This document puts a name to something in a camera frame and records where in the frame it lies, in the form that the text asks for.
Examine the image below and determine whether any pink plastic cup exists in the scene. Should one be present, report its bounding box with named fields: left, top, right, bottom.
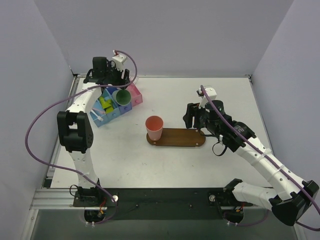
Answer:
left=145, top=115, right=164, bottom=141

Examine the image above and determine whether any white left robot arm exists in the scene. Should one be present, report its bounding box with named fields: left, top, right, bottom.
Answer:
left=57, top=53, right=130, bottom=206

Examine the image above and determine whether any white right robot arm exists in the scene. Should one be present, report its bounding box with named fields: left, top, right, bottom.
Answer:
left=182, top=100, right=320, bottom=226

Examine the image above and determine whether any yellow green toothpaste tube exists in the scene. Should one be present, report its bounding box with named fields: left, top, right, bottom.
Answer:
left=98, top=96, right=114, bottom=114

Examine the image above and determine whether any pink white toothbrush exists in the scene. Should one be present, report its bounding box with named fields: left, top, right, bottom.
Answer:
left=90, top=109, right=104, bottom=122

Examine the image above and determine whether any oval wooden tray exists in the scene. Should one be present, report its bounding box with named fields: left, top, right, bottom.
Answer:
left=146, top=128, right=206, bottom=148

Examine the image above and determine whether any blue compartment organizer box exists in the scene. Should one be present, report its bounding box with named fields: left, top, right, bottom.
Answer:
left=89, top=87, right=132, bottom=128

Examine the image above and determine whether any pink drawer box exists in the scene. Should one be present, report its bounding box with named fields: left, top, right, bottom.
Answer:
left=126, top=84, right=143, bottom=108

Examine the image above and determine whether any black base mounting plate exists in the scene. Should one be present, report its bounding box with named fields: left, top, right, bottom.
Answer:
left=73, top=187, right=250, bottom=221

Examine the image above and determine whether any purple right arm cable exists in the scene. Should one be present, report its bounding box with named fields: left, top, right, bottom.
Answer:
left=201, top=86, right=320, bottom=232

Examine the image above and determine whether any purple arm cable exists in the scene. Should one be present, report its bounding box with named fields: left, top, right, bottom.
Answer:
left=24, top=49, right=139, bottom=225
left=201, top=86, right=320, bottom=232

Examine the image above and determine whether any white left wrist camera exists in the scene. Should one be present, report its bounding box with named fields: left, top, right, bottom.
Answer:
left=111, top=50, right=127, bottom=71

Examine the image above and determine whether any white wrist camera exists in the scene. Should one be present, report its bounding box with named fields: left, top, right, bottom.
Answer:
left=111, top=50, right=127, bottom=71
left=196, top=86, right=217, bottom=109

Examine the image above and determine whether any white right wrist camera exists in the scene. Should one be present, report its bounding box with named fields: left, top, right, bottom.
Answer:
left=196, top=86, right=217, bottom=109

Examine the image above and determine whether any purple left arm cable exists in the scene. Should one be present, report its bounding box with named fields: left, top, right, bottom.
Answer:
left=24, top=49, right=139, bottom=225

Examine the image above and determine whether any aluminium frame rail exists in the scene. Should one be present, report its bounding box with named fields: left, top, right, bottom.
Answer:
left=30, top=188, right=74, bottom=210

